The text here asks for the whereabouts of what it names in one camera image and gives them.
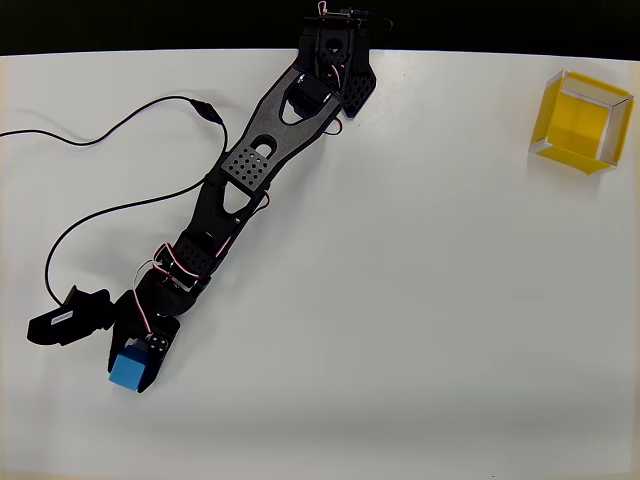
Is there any red white servo wire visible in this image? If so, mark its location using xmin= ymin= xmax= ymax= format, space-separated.
xmin=132 ymin=242 xmax=177 ymax=346

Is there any yellow open box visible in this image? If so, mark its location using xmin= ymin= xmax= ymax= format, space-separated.
xmin=528 ymin=69 xmax=635 ymax=177

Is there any blue cube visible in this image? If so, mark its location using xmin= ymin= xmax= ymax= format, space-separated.
xmin=108 ymin=340 xmax=152 ymax=394

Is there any black wrist-mounted camera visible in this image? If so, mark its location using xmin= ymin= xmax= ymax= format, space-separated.
xmin=26 ymin=285 xmax=119 ymax=348

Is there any thin black camera cable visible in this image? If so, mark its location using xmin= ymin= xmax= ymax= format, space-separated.
xmin=0 ymin=94 xmax=231 ymax=306

